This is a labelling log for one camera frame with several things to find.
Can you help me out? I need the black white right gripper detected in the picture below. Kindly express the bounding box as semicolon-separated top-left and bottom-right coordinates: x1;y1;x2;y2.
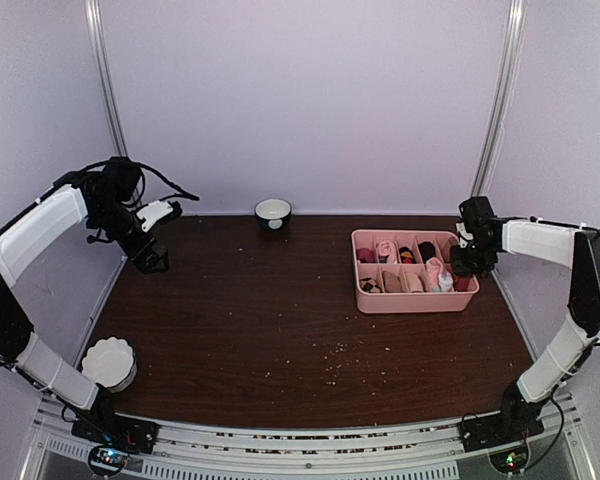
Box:
450;239;496;275

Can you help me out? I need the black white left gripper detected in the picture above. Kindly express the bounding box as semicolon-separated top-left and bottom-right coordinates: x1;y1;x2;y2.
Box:
90;199;169;274

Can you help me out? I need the pink divided organizer box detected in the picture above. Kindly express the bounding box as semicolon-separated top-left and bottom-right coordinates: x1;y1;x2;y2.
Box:
351;229;480;314

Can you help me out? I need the tan ribbed sock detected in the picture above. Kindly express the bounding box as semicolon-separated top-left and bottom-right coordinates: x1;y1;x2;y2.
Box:
438;236;458;264

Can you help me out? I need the purple orange striped sock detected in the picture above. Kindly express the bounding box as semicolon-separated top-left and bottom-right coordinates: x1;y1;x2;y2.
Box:
453;276;471;292

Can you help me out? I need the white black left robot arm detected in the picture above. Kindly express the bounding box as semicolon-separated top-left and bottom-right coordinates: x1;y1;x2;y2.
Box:
0;157;198;444

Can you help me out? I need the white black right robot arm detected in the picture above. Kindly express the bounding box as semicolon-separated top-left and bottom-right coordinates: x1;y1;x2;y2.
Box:
451;196;600;442

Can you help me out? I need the dark brown rolled sock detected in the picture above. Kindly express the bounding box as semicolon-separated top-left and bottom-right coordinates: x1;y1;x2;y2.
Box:
418;241;436;263

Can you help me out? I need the black red rolled sock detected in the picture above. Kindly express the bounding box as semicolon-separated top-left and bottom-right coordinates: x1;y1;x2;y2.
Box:
398;246;416;264

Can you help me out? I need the beige rolled sock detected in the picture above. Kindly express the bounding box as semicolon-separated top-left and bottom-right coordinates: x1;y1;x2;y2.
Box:
405;272;425;293

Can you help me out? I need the light pink rolled sock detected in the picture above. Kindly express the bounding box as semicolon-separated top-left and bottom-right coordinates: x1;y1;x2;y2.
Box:
376;240;398;264

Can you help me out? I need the tan rolled sock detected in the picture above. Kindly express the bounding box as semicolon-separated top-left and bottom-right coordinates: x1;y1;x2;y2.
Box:
382;270;404;293

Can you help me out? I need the black argyle rolled sock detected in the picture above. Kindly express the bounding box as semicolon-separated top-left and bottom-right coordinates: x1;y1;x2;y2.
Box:
359;277;382;294

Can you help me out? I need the white scalloped bowl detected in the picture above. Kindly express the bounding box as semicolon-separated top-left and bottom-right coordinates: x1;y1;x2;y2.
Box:
81;337;137;393

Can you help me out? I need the black white small bowl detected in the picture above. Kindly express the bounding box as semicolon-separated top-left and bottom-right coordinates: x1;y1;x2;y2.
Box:
254;198;292;231

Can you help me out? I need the right circuit board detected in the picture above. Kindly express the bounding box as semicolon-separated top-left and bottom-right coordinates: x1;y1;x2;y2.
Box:
489;446;529;475

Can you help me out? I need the circuit board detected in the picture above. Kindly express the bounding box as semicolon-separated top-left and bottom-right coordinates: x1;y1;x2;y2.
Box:
87;445;129;477
489;446;529;475

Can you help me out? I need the left circuit board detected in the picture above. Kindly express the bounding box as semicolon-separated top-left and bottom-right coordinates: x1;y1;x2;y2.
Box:
87;445;129;477

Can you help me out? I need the aluminium right side rail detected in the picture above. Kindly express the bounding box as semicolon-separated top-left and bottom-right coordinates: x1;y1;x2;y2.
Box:
491;268;538;360

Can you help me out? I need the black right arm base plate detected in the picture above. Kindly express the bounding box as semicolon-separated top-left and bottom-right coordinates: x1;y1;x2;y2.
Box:
458;413;544;452

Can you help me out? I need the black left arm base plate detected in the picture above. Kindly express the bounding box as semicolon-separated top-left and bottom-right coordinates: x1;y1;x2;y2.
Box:
71;416;159;454

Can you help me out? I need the aluminium right corner post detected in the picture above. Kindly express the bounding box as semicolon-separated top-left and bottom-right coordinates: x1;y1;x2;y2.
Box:
471;0;527;196

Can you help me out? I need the aluminium corner post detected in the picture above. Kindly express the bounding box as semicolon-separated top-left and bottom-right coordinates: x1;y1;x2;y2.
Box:
471;0;527;196
84;0;128;156

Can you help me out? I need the aluminium left corner post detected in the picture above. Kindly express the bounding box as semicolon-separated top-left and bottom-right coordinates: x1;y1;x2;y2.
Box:
84;0;128;156

